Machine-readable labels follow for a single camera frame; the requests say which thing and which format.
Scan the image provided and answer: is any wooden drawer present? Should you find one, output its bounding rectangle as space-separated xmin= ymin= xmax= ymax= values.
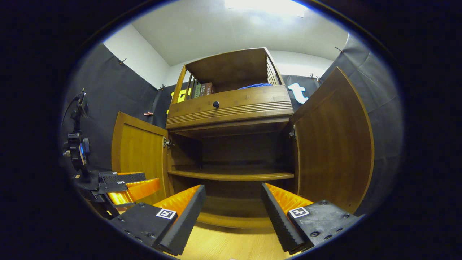
xmin=166 ymin=85 xmax=294 ymax=130

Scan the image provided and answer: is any wooden cabinet shelf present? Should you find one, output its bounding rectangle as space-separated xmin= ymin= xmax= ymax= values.
xmin=168 ymin=170 xmax=295 ymax=181

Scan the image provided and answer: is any blue cloth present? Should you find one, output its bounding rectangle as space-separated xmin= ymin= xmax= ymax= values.
xmin=238 ymin=83 xmax=273 ymax=90

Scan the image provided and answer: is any black backdrop cloth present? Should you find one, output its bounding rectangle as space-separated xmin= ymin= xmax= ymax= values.
xmin=61 ymin=34 xmax=404 ymax=217

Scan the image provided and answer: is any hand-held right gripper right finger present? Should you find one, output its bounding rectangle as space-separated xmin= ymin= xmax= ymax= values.
xmin=261 ymin=183 xmax=361 ymax=255

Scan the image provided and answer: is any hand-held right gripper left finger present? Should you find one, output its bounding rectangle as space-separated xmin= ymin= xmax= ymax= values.
xmin=108 ymin=184 xmax=207 ymax=256

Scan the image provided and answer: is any wooden shoe cabinet door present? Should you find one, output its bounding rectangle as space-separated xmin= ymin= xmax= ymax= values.
xmin=111 ymin=111 xmax=173 ymax=206
xmin=289 ymin=67 xmax=375 ymax=214

